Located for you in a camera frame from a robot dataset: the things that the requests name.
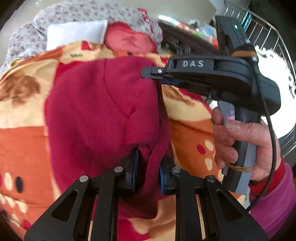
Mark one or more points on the red heart cushion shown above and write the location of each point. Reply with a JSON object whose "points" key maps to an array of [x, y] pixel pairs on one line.
{"points": [[121, 37]]}

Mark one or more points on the white pillow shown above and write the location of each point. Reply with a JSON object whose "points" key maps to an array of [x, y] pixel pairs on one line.
{"points": [[67, 33]]}

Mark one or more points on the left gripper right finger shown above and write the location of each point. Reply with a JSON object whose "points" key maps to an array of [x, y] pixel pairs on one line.
{"points": [[205, 210]]}

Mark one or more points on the orange red patterned blanket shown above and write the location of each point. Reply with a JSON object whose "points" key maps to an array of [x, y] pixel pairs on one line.
{"points": [[28, 185]]}

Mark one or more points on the floral grey quilt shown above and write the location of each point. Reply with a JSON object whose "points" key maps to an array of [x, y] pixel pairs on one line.
{"points": [[31, 38]]}

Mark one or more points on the maroon fleece garment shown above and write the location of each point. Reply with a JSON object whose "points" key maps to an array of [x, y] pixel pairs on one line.
{"points": [[96, 113]]}

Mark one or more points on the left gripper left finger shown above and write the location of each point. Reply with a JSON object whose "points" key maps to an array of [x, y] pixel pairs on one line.
{"points": [[88, 209]]}

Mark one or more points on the magenta right sleeve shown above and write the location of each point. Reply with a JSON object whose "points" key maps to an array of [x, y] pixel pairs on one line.
{"points": [[273, 209]]}

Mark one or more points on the person right hand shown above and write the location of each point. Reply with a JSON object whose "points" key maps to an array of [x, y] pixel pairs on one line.
{"points": [[225, 135]]}

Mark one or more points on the carved dark wooden headboard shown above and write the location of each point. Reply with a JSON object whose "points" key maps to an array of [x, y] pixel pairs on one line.
{"points": [[180, 42]]}

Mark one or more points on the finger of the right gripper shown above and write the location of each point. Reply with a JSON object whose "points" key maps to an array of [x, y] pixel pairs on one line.
{"points": [[172, 82], [157, 73]]}

